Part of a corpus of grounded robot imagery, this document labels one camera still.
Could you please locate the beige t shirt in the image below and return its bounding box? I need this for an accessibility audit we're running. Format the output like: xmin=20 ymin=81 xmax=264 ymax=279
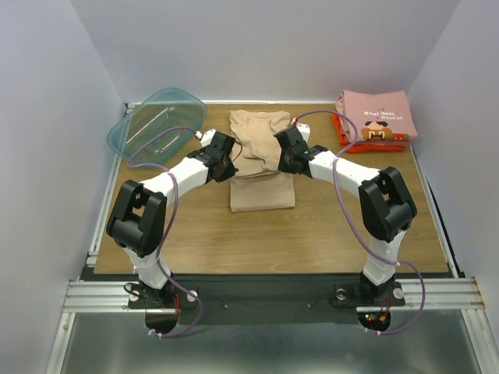
xmin=229 ymin=110 xmax=296 ymax=213

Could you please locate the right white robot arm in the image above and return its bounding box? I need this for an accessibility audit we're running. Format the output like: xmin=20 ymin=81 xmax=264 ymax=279
xmin=274 ymin=126 xmax=417 ymax=304

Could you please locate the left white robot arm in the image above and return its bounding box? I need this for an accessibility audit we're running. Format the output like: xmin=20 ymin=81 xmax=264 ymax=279
xmin=106 ymin=129 xmax=237 ymax=307

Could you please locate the red folded t shirt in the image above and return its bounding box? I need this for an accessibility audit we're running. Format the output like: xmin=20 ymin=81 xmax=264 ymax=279
xmin=331 ymin=114 xmax=410 ymax=153

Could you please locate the teal plastic bin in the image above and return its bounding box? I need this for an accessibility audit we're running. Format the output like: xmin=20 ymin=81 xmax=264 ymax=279
xmin=107 ymin=88 xmax=207 ymax=169

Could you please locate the pink folded t shirt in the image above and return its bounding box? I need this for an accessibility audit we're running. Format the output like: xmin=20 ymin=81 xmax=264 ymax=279
xmin=336 ymin=90 xmax=418 ymax=144

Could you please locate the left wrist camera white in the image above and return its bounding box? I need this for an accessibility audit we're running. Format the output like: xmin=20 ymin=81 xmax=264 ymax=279
xmin=194 ymin=129 xmax=217 ymax=147

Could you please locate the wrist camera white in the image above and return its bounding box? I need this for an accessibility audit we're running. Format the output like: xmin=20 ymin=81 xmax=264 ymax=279
xmin=296 ymin=123 xmax=311 ymax=142
xmin=194 ymin=129 xmax=217 ymax=147

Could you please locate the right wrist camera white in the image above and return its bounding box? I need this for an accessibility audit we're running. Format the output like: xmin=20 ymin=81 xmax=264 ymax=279
xmin=296 ymin=123 xmax=311 ymax=142

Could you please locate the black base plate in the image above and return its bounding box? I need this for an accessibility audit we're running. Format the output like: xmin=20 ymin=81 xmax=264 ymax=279
xmin=124 ymin=273 xmax=405 ymax=330

